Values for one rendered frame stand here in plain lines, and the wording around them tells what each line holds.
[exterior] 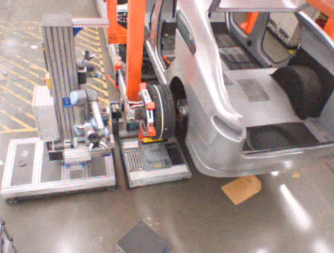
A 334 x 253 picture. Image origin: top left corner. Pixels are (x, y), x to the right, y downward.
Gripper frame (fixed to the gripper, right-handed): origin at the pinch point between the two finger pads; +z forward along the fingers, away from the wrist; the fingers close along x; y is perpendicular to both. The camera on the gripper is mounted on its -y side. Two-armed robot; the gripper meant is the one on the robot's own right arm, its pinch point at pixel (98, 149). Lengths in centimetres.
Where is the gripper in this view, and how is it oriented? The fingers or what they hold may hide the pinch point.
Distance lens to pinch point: 268.8
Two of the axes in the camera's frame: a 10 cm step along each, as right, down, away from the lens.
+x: -8.6, 1.4, -5.0
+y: -2.3, 7.5, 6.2
